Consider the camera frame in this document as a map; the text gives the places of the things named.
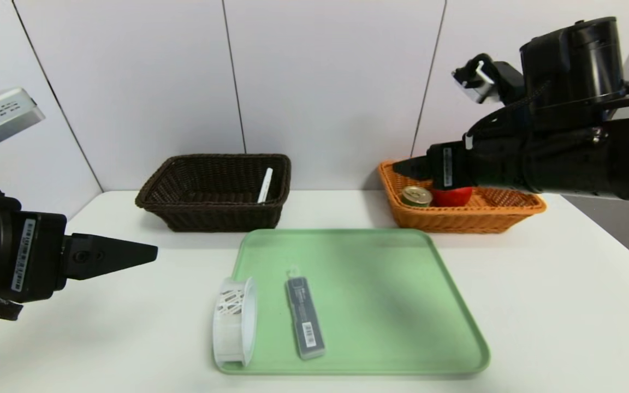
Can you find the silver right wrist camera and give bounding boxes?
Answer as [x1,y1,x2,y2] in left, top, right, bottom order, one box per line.
[452,53,525,105]

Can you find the light green plastic tray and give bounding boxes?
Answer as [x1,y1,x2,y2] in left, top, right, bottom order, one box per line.
[217,228,491,376]

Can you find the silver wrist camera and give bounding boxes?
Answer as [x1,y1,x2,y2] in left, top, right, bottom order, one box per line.
[0,62,46,151]
[452,53,525,105]

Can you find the white marker pen black cap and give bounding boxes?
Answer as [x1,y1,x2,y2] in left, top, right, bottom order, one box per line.
[257,168,274,204]

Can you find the orange wicker basket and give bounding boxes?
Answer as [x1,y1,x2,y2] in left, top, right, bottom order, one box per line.
[378,160,547,234]

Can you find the red yellow apple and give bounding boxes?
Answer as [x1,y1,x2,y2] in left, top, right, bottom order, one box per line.
[432,187,473,207]

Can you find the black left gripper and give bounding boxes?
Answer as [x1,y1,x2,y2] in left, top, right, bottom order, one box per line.
[0,181,158,304]

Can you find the dark brown wicker basket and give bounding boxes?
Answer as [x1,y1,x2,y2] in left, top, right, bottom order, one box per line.
[135,154,292,233]

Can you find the clear grey pencil lead case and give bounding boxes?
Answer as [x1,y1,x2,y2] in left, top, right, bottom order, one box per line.
[284,266,327,360]

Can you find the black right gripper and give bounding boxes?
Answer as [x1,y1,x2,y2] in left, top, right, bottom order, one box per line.
[393,132,504,190]

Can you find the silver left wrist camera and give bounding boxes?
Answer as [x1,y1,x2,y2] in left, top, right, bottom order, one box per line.
[0,62,46,151]

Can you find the tin can gold lid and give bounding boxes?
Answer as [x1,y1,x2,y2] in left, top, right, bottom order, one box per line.
[401,186,434,208]

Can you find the clear tape roll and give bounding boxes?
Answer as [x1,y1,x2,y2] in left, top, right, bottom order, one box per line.
[212,276,258,367]

